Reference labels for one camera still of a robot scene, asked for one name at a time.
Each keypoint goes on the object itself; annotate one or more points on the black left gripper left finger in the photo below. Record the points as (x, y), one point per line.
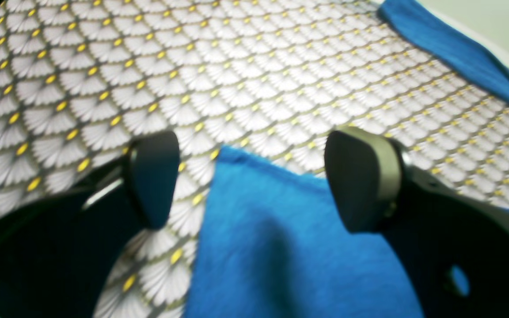
(56, 253)

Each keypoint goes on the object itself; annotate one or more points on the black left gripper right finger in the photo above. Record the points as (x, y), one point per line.
(454, 249)

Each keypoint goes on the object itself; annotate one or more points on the blue long-sleeve T-shirt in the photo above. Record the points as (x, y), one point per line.
(272, 246)

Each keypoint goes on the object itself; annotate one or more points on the fan-patterned table cloth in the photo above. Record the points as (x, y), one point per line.
(79, 79)

